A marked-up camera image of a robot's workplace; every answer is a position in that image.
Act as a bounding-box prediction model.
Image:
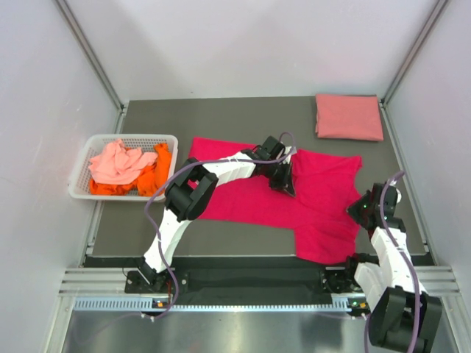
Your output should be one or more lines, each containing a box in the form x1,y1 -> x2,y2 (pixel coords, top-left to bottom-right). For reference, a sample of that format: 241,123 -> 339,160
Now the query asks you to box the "white plastic basket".
68,134 -> 178,202

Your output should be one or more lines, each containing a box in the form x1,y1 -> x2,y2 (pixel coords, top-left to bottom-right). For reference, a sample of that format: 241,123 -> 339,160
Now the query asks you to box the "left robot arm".
137,136 -> 297,292

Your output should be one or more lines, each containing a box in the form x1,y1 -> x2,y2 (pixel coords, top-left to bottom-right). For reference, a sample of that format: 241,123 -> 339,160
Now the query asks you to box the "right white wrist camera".
393,188 -> 402,204

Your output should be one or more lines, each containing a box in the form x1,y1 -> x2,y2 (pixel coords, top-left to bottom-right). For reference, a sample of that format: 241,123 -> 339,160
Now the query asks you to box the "slotted cable duct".
74,297 -> 369,313

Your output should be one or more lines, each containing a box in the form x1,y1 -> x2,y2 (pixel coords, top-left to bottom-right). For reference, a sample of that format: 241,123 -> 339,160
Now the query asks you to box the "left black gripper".
263,160 -> 294,197

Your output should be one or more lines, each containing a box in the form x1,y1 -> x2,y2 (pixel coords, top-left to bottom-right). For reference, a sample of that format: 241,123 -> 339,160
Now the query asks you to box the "light pink t shirt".
88,139 -> 158,185

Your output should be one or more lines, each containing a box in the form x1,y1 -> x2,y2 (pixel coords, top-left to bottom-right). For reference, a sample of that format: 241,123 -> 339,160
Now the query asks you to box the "orange t shirt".
89,143 -> 171,197

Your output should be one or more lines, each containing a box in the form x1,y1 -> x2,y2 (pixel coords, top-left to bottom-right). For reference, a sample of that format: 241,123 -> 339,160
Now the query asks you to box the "magenta t shirt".
201,149 -> 363,265

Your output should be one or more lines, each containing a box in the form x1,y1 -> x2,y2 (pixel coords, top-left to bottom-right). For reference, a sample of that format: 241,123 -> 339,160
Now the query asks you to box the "folded salmon pink t shirt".
315,93 -> 383,142

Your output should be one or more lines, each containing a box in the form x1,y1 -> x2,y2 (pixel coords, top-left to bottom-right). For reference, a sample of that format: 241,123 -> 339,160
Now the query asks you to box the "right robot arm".
343,183 -> 442,352

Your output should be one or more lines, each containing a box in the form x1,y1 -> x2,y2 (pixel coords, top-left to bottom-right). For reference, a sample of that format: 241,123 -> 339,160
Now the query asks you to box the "left aluminium frame rail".
52,0 -> 124,111

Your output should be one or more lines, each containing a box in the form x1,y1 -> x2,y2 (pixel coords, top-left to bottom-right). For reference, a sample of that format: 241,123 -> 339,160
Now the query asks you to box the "aluminium frame rail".
380,0 -> 450,107
52,0 -> 124,111

